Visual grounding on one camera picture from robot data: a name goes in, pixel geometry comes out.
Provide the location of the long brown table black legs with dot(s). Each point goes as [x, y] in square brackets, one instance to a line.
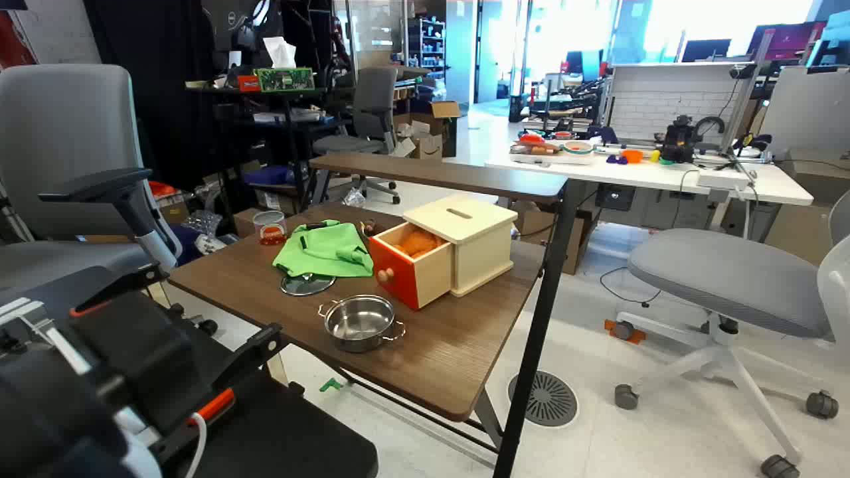
[442, 172]

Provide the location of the gray background office chair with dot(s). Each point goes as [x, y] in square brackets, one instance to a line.
[371, 107]

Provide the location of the green box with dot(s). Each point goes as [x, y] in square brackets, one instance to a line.
[285, 81]

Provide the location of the cardboard box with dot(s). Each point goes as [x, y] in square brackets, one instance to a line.
[532, 225]
[443, 109]

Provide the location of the wooden box with slot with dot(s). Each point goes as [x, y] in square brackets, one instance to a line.
[482, 241]

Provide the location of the monitor with purple screen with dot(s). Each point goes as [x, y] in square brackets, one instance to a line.
[787, 42]

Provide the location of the white pegboard panel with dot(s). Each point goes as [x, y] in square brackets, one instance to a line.
[665, 102]

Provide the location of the small brown object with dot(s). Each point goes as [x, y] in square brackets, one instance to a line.
[370, 228]

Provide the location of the white tissue paper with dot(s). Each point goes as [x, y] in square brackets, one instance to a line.
[280, 53]

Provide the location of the gray swivel chair white base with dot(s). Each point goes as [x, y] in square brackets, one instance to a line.
[725, 275]

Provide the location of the round metal lid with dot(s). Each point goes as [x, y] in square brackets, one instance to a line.
[306, 285]

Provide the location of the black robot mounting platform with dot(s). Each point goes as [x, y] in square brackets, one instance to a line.
[293, 442]

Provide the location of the dark computer monitor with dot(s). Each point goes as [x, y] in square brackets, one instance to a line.
[705, 47]

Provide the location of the small steel pot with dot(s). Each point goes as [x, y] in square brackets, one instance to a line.
[358, 321]

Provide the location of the black device on desk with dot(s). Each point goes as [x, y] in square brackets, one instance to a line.
[678, 138]

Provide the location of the green towel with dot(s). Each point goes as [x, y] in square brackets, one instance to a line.
[322, 253]

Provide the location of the small orange object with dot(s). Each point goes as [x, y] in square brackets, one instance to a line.
[630, 155]

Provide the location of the white desk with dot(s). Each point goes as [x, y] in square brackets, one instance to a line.
[653, 176]

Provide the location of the red front wooden drawer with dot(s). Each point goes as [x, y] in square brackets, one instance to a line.
[411, 277]

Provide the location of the round floor drain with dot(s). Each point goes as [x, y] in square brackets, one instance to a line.
[547, 399]

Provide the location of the black shelf rack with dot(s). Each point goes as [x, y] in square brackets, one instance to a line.
[265, 134]

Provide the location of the red orange tool stack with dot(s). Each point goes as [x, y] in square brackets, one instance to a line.
[536, 144]

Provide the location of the gray office chair with armrest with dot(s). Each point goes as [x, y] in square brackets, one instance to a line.
[69, 134]

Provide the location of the work table frame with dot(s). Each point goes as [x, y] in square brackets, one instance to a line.
[490, 419]

